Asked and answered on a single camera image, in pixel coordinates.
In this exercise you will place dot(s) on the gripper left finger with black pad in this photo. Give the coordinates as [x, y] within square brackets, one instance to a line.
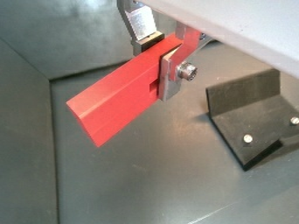
[139, 20]

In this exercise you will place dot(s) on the gripper right finger silver with bolt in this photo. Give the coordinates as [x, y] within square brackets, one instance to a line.
[175, 68]

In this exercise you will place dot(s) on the red double-square block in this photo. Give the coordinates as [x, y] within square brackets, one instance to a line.
[111, 103]

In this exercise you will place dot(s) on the black regrasp stand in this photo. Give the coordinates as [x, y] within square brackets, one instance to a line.
[251, 115]

